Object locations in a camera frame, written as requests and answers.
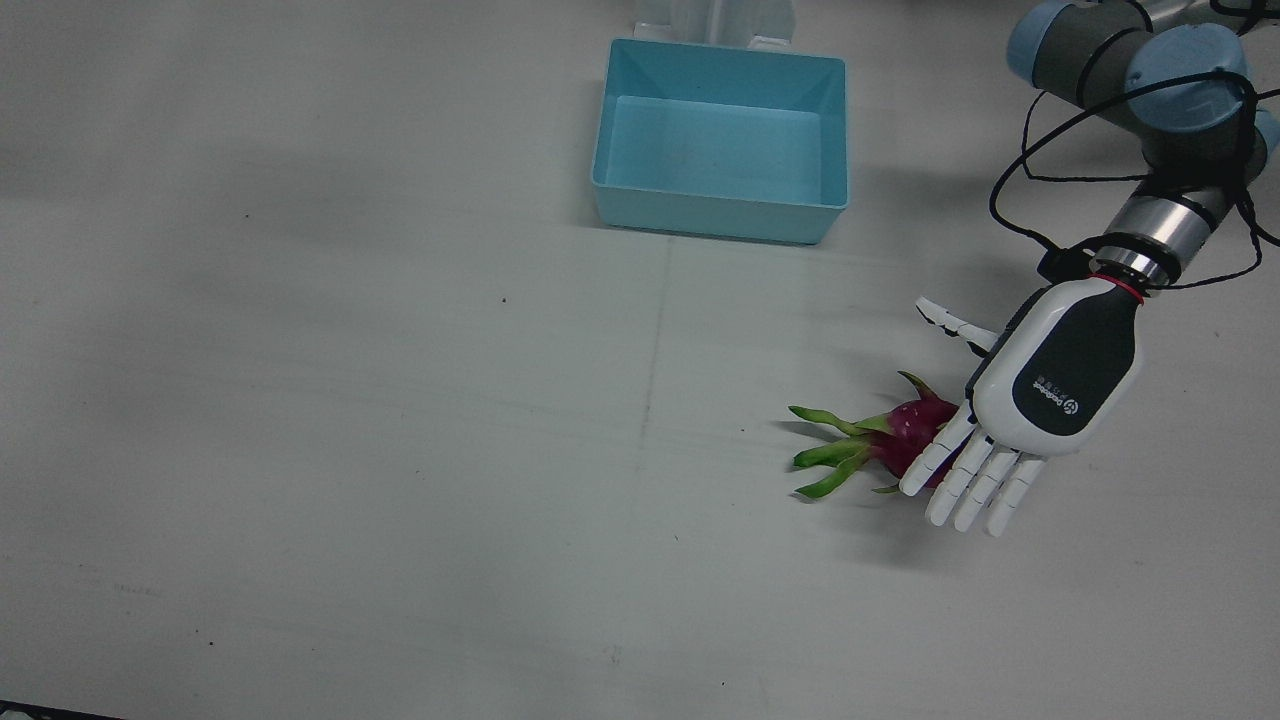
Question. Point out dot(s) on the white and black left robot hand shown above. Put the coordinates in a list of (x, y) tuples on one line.
[(1060, 370)]

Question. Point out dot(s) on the pink dragon fruit with green leaves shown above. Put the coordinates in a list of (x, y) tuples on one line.
[(905, 430)]

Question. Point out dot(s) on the grey and blue left robot arm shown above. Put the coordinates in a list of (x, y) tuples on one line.
[(1150, 110)]

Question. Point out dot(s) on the light blue plastic bin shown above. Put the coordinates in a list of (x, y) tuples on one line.
[(722, 140)]

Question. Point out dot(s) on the white stand behind bin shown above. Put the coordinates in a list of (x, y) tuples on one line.
[(716, 22)]

